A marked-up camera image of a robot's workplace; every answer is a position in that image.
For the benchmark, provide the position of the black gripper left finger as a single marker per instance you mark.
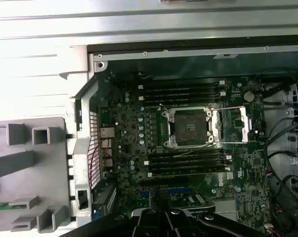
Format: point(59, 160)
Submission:
point(148, 222)

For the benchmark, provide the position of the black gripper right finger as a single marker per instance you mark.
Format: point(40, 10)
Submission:
point(183, 222)

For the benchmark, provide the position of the metal socket cover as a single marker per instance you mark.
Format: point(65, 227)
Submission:
point(245, 123)

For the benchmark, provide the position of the CPU socket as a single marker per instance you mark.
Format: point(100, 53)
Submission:
point(190, 127)

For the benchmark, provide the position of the blue expansion slot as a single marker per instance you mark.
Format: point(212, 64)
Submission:
point(179, 192)

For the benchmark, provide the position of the black graphics card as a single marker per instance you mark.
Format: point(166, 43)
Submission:
point(208, 205)

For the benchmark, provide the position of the black expansion slot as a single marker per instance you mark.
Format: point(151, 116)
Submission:
point(163, 181)

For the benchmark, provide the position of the silver chipset heatsink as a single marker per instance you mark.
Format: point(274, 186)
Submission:
point(225, 209)

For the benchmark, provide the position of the RAM slot white clips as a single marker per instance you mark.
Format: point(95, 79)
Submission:
point(188, 171)
point(188, 160)
point(181, 85)
point(181, 95)

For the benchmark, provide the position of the green motherboard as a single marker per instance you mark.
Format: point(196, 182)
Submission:
point(252, 172)

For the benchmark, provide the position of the black PC case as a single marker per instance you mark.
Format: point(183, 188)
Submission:
point(84, 158)

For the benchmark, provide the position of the grey parts rack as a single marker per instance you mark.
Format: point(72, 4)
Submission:
point(52, 172)

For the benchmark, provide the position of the silver coin battery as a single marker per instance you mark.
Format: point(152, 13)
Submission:
point(249, 96)

